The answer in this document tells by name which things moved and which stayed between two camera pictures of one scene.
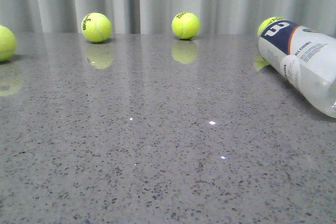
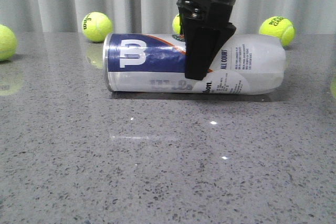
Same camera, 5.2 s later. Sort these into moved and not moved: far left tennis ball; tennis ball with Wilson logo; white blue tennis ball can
Moved: white blue tennis ball can
Not moved: tennis ball with Wilson logo; far left tennis ball
